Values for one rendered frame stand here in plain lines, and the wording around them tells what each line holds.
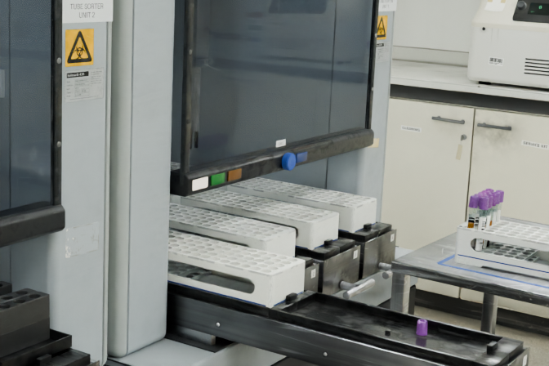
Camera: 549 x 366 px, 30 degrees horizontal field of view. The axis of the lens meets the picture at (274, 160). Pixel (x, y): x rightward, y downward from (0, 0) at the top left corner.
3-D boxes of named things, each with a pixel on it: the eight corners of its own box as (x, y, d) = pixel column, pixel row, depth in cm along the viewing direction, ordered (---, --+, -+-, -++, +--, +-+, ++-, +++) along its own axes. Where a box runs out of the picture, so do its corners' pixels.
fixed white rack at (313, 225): (177, 227, 196) (178, 196, 195) (208, 217, 205) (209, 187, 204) (311, 256, 181) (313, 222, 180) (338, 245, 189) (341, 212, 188)
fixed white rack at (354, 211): (224, 213, 209) (225, 183, 208) (251, 204, 217) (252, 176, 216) (352, 239, 194) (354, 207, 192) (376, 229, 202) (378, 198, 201)
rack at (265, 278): (115, 275, 165) (115, 238, 164) (154, 261, 174) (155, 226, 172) (270, 316, 150) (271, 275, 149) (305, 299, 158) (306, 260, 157)
